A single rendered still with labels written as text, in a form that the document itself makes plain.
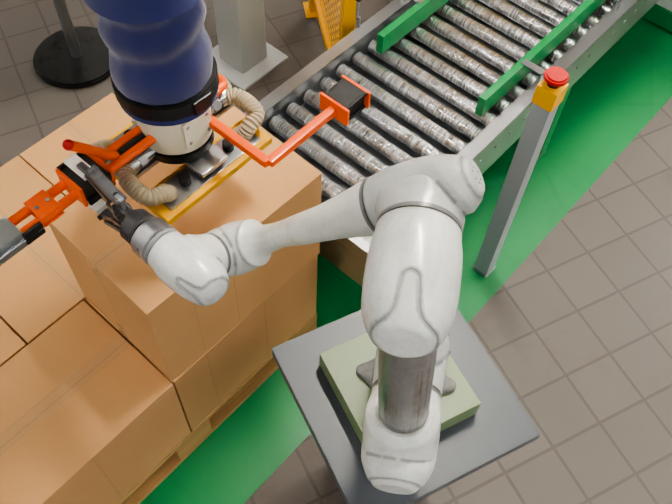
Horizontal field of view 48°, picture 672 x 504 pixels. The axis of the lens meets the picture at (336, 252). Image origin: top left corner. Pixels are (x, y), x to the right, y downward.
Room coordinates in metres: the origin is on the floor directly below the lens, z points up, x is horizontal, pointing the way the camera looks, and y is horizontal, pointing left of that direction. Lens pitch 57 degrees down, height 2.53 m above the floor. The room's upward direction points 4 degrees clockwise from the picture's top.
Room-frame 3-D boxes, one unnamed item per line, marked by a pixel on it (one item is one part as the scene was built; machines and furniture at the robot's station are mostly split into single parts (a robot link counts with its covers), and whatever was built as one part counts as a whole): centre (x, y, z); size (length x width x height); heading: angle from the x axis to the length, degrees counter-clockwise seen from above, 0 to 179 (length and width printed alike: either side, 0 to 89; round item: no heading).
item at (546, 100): (1.61, -0.59, 0.50); 0.07 x 0.07 x 1.00; 51
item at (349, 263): (1.47, 0.16, 0.47); 0.70 x 0.03 x 0.15; 51
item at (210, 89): (1.18, 0.39, 1.35); 0.23 x 0.23 x 0.04
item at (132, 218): (0.88, 0.43, 1.24); 0.09 x 0.07 x 0.08; 52
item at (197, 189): (1.13, 0.32, 1.13); 0.34 x 0.10 x 0.05; 142
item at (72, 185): (0.99, 0.55, 1.24); 0.10 x 0.08 x 0.06; 52
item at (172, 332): (1.18, 0.40, 0.74); 0.60 x 0.40 x 0.40; 140
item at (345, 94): (1.26, 0.00, 1.24); 0.09 x 0.08 x 0.05; 52
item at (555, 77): (1.61, -0.59, 1.02); 0.07 x 0.07 x 0.04
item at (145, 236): (0.84, 0.37, 1.24); 0.09 x 0.06 x 0.09; 142
